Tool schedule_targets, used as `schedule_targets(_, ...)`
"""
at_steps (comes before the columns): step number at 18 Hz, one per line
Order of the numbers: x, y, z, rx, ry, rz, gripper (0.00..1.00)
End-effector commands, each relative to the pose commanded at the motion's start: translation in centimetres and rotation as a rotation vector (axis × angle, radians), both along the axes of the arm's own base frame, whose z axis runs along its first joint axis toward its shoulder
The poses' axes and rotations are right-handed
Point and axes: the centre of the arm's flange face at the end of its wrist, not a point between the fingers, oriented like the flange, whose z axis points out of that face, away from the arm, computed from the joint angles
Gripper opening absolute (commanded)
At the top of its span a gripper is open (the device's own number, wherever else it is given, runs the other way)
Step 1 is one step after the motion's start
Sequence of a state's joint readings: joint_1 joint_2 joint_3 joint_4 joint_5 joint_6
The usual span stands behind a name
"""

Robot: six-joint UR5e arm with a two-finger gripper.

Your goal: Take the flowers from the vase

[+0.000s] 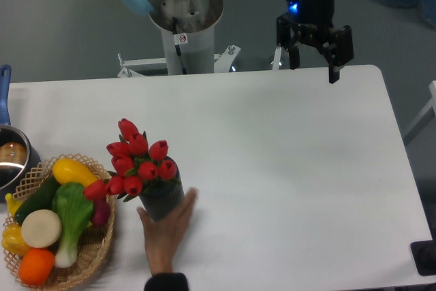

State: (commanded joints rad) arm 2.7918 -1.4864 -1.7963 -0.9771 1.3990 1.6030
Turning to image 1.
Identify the person's hand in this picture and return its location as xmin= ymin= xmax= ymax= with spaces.
xmin=136 ymin=187 xmax=198 ymax=276

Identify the dark grey ribbed vase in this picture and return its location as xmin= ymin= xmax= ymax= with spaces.
xmin=139 ymin=166 xmax=185 ymax=221

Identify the black device at table edge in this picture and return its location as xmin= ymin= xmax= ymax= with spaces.
xmin=410 ymin=240 xmax=435 ymax=276

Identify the yellow bell pepper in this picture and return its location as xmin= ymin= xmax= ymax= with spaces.
xmin=1 ymin=223 xmax=31 ymax=257

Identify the green bok choy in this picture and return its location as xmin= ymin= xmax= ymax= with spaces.
xmin=52 ymin=182 xmax=93 ymax=269

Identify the green cucumber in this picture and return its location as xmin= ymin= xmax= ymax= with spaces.
xmin=14 ymin=175 xmax=61 ymax=225

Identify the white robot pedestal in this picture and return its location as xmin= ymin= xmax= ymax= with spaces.
xmin=118 ymin=0 xmax=240 ymax=78

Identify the orange fruit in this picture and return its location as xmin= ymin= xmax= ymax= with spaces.
xmin=18 ymin=248 xmax=55 ymax=286

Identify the blue handled saucepan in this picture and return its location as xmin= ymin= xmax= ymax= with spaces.
xmin=1 ymin=65 xmax=40 ymax=202

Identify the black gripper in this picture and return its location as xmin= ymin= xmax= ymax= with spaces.
xmin=276 ymin=0 xmax=354 ymax=83

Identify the woven wicker basket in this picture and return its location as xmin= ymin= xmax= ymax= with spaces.
xmin=1 ymin=154 xmax=115 ymax=290

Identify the purple red radish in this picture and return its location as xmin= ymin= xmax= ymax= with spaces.
xmin=91 ymin=200 xmax=111 ymax=226

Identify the white frame at right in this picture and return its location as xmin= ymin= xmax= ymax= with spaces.
xmin=403 ymin=81 xmax=435 ymax=146

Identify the black sleeved forearm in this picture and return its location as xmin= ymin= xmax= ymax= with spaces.
xmin=144 ymin=273 xmax=189 ymax=291

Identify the red tulip bouquet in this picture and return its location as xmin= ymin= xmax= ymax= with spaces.
xmin=83 ymin=118 xmax=181 ymax=202

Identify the yellow squash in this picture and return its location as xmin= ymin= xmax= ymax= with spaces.
xmin=52 ymin=158 xmax=98 ymax=187

